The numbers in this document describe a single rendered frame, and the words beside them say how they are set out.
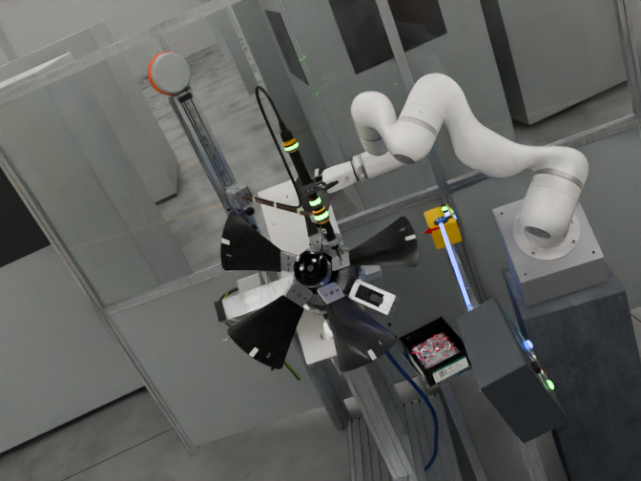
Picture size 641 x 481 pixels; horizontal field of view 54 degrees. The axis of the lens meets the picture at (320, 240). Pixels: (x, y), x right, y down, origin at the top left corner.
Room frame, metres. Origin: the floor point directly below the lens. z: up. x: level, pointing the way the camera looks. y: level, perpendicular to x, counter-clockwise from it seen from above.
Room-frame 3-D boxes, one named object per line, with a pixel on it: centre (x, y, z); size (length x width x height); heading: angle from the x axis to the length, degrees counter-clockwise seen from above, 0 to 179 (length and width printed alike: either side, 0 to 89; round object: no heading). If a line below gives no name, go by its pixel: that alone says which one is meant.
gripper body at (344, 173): (1.85, -0.14, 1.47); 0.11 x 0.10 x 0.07; 80
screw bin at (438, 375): (1.67, -0.20, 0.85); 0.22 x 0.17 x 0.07; 5
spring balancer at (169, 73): (2.52, 0.27, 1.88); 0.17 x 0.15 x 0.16; 80
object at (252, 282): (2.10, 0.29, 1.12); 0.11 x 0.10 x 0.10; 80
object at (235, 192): (2.44, 0.23, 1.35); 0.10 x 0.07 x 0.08; 25
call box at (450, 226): (2.09, -0.44, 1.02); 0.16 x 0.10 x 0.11; 170
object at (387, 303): (1.89, -0.09, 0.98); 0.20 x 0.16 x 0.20; 170
